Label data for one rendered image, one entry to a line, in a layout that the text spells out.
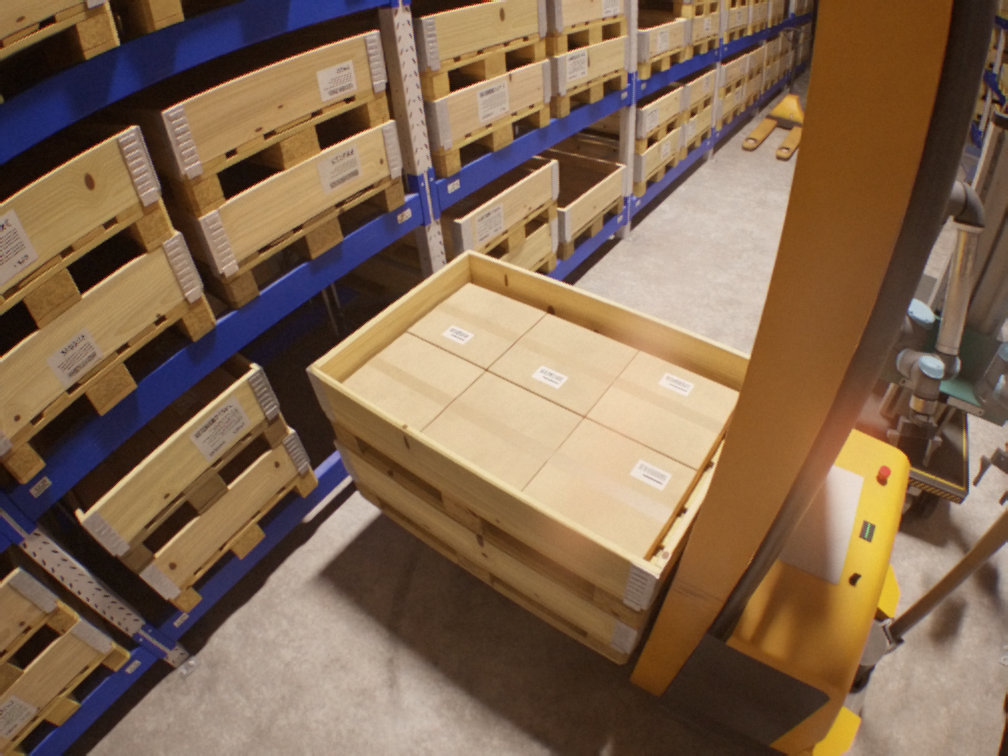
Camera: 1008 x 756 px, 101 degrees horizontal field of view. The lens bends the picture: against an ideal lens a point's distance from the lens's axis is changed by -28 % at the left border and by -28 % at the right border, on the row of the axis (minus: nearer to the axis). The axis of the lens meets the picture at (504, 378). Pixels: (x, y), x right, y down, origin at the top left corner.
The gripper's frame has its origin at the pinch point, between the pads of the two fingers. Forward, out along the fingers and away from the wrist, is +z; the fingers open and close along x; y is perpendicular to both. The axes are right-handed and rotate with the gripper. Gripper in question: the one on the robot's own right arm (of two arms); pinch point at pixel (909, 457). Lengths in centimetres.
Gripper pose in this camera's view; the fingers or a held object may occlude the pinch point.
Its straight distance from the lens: 207.7
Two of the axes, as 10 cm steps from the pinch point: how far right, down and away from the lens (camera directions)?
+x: -9.1, -1.4, 4.0
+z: 0.1, 9.4, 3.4
